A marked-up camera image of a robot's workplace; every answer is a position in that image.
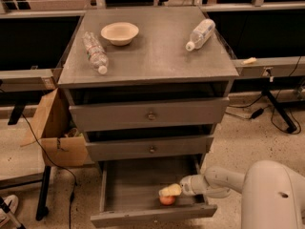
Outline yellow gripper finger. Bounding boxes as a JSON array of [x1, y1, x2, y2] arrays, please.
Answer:
[[158, 183, 182, 197]]

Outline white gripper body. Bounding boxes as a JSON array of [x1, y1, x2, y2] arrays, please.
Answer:
[[180, 175, 207, 196]]

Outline red apple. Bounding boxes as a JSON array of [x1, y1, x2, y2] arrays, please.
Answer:
[[159, 196, 175, 206]]

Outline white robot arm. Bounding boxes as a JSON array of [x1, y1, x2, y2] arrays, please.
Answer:
[[159, 160, 305, 229]]

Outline grey bottom drawer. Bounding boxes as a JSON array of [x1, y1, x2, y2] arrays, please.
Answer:
[[91, 156, 217, 228]]

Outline grey drawer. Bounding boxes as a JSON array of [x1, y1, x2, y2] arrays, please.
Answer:
[[91, 156, 217, 228], [87, 135, 214, 161], [70, 97, 229, 132]]

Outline grey middle drawer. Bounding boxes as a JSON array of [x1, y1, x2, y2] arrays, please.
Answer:
[[87, 135, 214, 161]]

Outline grey drawer cabinet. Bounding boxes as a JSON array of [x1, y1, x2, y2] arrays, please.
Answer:
[[57, 6, 240, 170]]

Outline grey top drawer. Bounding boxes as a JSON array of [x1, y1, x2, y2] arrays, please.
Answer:
[[70, 97, 229, 132]]

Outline black stand leg right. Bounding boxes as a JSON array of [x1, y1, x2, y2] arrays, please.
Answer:
[[261, 90, 302, 135]]

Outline brown cardboard box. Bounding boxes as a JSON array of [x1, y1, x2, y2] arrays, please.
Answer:
[[20, 89, 88, 167]]

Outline black table leg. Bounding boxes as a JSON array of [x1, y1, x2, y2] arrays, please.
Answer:
[[35, 166, 51, 221]]

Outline small yellow foam piece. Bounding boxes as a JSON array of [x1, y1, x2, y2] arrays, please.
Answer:
[[241, 57, 256, 65]]

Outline clear bottle with red label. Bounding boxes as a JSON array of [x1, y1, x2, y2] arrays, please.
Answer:
[[82, 31, 109, 75]]

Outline clear bottle with white label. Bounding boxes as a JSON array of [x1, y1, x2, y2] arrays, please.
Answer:
[[186, 19, 215, 52]]

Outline white sneaker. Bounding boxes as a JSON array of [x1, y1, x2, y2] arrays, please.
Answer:
[[0, 195, 19, 227]]

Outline white paper bowl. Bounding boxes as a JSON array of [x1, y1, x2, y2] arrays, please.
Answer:
[[101, 22, 139, 46]]

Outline black power adapter cable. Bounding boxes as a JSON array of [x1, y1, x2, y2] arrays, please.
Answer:
[[226, 94, 265, 120]]

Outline black floor cable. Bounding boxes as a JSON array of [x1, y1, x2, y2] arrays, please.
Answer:
[[21, 113, 78, 229]]

